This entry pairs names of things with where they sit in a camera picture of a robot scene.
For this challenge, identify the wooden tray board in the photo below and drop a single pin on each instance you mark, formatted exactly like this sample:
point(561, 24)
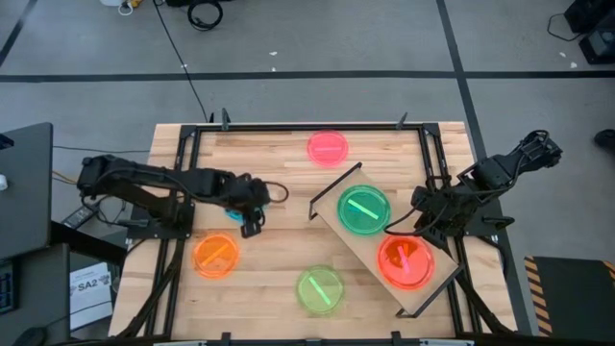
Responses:
point(346, 240)

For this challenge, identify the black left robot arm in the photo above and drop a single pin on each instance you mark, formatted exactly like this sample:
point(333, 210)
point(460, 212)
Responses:
point(144, 175)

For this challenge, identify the orange translucent plastic plate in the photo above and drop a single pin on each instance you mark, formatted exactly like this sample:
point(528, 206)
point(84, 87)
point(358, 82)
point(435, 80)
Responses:
point(206, 245)
point(394, 274)

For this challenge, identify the person's shoe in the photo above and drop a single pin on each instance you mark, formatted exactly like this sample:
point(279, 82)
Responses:
point(606, 139)

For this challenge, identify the blue keypad device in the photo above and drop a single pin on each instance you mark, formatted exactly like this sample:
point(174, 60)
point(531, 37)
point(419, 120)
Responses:
point(8, 288)

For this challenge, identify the black table clamp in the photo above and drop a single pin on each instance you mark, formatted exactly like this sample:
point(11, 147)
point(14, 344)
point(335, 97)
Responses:
point(396, 338)
point(226, 338)
point(225, 120)

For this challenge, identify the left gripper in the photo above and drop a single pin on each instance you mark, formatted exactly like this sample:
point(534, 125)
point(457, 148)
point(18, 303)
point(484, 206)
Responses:
point(250, 192)

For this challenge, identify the black power adapter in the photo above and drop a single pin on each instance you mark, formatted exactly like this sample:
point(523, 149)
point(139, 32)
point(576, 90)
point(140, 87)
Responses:
point(79, 217)

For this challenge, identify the black equipment case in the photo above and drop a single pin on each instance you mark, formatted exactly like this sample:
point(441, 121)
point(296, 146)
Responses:
point(600, 48)
point(593, 12)

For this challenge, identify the blue translucent plastic plate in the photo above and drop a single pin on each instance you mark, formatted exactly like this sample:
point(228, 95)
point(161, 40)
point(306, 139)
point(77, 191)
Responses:
point(234, 215)
point(348, 221)

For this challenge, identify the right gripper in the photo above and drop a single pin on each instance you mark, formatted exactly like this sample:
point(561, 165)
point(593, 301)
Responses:
point(430, 204)

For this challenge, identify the white and yellow plug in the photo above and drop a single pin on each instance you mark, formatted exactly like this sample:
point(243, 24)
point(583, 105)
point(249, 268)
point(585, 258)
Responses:
point(126, 8)

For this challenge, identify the black hazard-striped floor mat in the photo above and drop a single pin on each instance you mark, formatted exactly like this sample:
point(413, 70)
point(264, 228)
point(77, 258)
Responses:
point(572, 298)

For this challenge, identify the black computer mouse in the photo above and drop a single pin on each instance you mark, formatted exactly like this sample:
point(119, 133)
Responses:
point(31, 337)

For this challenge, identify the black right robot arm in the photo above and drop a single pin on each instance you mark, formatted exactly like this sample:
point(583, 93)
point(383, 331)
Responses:
point(495, 173)

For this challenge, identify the white SA2 cardboard box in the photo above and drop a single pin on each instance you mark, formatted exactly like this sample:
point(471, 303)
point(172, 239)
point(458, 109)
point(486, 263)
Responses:
point(91, 298)

